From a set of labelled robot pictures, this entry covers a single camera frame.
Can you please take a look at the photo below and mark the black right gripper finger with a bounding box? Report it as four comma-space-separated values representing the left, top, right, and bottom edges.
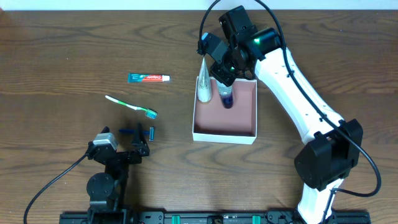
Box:
197, 33, 230, 62
210, 62, 237, 87

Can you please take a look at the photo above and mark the clear purple soap pump bottle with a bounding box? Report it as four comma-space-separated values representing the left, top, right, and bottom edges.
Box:
216, 81, 233, 109

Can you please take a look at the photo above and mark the white Pantene conditioner tube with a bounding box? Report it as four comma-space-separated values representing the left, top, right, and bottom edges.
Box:
197, 57, 212, 103

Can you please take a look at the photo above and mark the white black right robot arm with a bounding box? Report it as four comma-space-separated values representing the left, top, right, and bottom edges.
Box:
197, 6, 364, 223

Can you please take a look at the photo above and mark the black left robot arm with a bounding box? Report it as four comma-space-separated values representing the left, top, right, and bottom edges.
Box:
85, 124, 150, 224

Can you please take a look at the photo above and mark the blue disposable razor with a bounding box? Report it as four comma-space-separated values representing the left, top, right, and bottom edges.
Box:
119, 127, 155, 141

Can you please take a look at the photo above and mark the green white toothbrush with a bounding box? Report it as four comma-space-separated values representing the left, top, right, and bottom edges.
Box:
105, 95, 157, 119

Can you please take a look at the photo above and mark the white box pink interior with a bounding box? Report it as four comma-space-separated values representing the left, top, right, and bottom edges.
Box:
192, 77, 257, 144

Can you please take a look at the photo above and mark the Colgate toothpaste tube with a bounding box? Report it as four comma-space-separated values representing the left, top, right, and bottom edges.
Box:
127, 73, 170, 83

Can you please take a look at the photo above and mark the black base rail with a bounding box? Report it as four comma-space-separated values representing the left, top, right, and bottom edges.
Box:
58, 208, 373, 224

